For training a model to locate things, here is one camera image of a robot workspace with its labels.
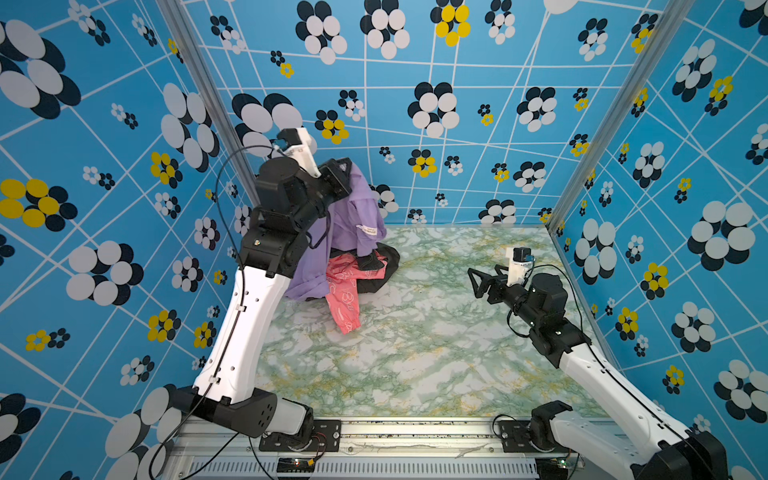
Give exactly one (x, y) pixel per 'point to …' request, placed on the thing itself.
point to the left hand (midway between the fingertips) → (354, 158)
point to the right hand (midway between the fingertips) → (485, 269)
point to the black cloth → (370, 262)
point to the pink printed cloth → (343, 290)
